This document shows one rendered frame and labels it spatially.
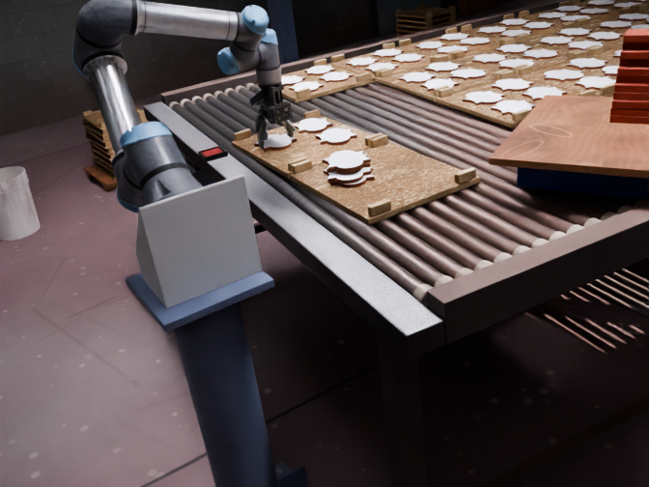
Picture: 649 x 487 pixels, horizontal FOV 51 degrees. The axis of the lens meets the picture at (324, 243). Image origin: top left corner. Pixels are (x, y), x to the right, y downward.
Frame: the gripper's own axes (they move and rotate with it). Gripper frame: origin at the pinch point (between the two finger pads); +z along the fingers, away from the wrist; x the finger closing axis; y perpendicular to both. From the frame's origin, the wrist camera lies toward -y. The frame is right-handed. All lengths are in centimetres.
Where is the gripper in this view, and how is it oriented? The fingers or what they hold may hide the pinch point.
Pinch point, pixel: (275, 141)
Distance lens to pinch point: 223.7
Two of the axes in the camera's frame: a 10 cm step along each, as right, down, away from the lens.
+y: 5.1, 3.9, -7.7
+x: 8.6, -3.3, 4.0
